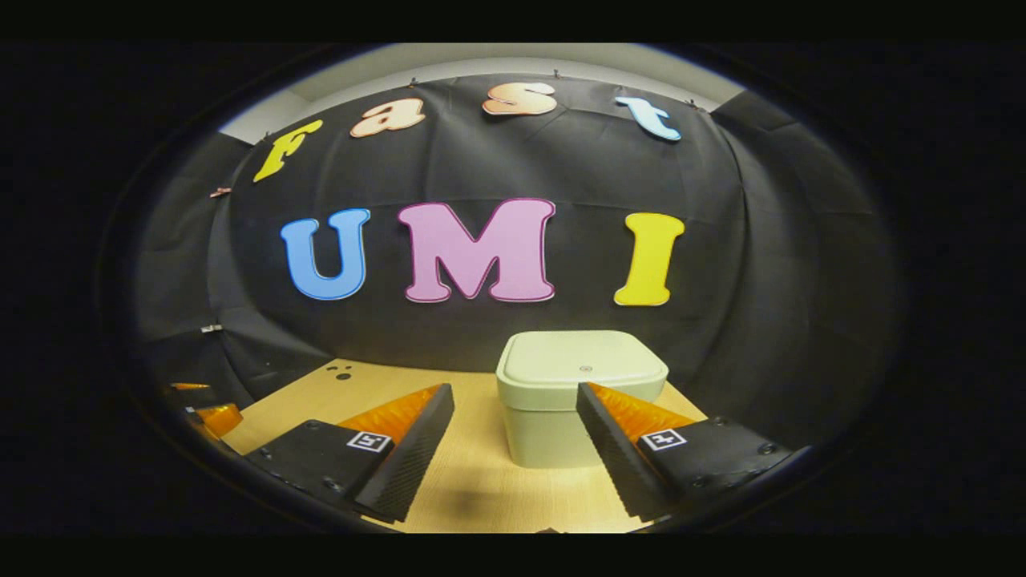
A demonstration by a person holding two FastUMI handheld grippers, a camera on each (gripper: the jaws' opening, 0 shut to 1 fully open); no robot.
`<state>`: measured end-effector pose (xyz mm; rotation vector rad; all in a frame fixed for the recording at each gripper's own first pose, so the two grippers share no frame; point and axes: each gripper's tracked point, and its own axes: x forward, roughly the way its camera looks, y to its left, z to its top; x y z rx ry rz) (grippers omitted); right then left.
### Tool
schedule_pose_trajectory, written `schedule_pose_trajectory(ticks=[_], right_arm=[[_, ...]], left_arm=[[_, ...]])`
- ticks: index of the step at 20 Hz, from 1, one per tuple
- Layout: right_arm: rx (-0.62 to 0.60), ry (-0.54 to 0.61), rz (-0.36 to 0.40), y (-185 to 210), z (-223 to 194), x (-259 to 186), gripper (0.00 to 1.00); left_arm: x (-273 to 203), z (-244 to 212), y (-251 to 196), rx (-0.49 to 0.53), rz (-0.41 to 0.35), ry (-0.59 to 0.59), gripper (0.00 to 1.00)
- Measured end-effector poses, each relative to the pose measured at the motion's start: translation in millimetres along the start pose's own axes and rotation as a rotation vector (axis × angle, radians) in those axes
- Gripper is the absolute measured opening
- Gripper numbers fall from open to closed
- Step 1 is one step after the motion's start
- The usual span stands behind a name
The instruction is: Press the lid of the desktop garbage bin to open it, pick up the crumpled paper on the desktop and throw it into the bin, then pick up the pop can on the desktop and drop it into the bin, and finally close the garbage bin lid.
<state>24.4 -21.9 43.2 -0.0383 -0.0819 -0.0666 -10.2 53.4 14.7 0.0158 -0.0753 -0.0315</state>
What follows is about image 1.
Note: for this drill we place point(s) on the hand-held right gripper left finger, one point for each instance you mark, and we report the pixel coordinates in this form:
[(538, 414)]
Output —
[(401, 473)]

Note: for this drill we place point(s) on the wooden desktop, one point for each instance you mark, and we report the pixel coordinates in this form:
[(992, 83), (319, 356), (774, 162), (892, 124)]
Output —
[(473, 481)]

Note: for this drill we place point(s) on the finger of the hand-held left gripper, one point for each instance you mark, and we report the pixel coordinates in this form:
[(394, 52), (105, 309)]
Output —
[(220, 418), (191, 387)]

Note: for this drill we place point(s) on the green desktop garbage bin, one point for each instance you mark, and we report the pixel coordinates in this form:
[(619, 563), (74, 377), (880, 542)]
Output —
[(553, 377)]

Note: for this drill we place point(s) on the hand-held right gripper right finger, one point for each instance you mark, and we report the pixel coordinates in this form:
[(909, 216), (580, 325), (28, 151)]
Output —
[(617, 461)]

